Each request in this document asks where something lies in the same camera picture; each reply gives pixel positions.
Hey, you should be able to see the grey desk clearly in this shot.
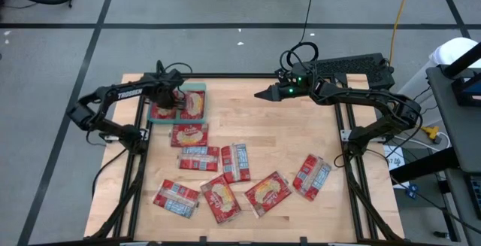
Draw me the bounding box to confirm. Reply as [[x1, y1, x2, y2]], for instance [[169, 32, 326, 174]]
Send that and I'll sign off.
[[425, 65, 481, 175]]

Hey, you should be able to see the red microwave popcorn bag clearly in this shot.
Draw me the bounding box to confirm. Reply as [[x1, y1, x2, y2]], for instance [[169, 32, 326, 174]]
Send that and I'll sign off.
[[219, 143, 252, 184], [177, 144, 221, 173], [199, 173, 243, 225], [152, 178, 201, 220], [292, 153, 333, 202], [179, 90, 207, 121], [244, 171, 293, 219], [150, 101, 177, 121], [171, 123, 210, 148]]

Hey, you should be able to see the yellow extension cable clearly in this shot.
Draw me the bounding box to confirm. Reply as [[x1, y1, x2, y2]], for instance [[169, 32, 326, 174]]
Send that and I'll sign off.
[[386, 0, 415, 66]]

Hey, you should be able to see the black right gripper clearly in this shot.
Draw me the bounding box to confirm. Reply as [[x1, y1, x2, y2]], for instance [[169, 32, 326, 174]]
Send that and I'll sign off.
[[254, 73, 315, 102]]

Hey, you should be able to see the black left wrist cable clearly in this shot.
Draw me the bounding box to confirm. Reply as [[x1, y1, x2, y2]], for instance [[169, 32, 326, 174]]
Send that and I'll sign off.
[[163, 62, 194, 89]]

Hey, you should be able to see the black metal table frame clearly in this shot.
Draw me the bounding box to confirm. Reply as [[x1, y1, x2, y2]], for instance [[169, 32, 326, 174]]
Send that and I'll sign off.
[[85, 59, 406, 246]]

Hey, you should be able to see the yellow power plug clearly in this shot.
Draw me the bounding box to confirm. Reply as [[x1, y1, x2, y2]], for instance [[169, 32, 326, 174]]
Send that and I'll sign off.
[[420, 124, 440, 141]]

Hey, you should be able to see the teal plastic basket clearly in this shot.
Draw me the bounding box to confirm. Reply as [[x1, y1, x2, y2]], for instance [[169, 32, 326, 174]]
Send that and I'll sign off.
[[147, 82, 207, 126]]

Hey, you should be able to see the black desk crossbar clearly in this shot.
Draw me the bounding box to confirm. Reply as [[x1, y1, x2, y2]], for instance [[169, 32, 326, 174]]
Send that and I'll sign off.
[[389, 147, 460, 184]]

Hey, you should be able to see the white round bin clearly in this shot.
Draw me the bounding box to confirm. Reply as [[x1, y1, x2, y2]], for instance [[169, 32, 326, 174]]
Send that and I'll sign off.
[[393, 37, 481, 107]]

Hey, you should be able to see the white paper sheet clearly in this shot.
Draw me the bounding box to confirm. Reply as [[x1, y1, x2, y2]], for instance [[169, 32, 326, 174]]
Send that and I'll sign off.
[[383, 144, 406, 190]]

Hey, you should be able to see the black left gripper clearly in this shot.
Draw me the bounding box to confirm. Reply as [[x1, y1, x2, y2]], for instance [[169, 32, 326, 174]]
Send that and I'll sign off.
[[144, 71, 188, 111]]

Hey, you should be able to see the black slanted pole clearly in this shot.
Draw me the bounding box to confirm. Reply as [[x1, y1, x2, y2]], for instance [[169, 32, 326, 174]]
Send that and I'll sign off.
[[443, 41, 481, 78]]

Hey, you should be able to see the black floor cable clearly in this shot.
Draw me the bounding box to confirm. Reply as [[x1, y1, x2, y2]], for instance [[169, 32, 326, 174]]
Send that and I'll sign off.
[[91, 148, 127, 200]]

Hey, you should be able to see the black blue-lit device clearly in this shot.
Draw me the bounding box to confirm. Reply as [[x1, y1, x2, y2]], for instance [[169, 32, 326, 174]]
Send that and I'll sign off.
[[450, 76, 481, 108]]

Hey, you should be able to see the black hanging power cable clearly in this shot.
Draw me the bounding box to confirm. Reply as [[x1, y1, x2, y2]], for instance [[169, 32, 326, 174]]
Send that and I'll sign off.
[[286, 0, 319, 68]]

